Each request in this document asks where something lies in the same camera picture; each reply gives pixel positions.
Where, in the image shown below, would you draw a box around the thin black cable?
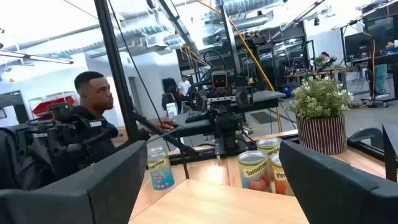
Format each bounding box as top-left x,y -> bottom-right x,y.
107,0 -> 172,152

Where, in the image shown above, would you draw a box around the black aluminium table frame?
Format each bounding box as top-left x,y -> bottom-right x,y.
94,0 -> 398,183

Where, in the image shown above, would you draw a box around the black keyboard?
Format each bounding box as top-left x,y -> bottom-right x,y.
185,113 -> 215,124

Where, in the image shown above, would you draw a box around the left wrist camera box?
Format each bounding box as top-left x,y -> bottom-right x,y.
211,70 -> 229,90

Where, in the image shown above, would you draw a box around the tomatoes tin can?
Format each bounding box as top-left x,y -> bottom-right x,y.
237,150 -> 272,192

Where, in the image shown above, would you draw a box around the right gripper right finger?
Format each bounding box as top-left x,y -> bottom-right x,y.
278,139 -> 398,224

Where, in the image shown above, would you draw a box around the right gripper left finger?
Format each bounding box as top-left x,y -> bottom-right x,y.
0,139 -> 149,224

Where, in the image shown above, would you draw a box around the white box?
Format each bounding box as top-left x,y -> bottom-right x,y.
165,102 -> 178,118

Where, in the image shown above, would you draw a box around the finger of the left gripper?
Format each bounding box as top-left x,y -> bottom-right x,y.
235,86 -> 254,108
189,91 -> 208,113

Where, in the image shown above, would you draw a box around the yellow cable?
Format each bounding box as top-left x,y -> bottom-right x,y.
195,0 -> 282,133

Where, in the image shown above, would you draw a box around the black desk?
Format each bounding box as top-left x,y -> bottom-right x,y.
172,90 -> 287,139

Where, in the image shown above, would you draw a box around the red storage bins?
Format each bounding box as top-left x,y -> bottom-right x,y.
32,95 -> 76,116

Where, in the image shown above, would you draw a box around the person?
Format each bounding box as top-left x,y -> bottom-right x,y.
178,75 -> 192,98
72,70 -> 177,147
373,39 -> 398,96
319,51 -> 333,67

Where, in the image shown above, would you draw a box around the green plant in striped pot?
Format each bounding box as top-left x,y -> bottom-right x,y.
289,76 -> 355,156

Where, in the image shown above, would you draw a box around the pineapple tin can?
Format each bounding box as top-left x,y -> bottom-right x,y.
269,153 -> 295,197

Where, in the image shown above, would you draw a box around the long ceiling light tube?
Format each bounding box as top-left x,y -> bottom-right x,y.
0,49 -> 75,65

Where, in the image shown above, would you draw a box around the black device with green light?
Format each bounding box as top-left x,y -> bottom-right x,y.
0,102 -> 119,191

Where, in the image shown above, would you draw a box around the blue cherries tin can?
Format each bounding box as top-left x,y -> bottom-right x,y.
147,151 -> 175,191

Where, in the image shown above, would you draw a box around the black monitor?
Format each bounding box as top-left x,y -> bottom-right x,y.
344,32 -> 373,57

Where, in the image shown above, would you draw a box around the black clamp bracket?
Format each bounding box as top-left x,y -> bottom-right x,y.
347,126 -> 384,151

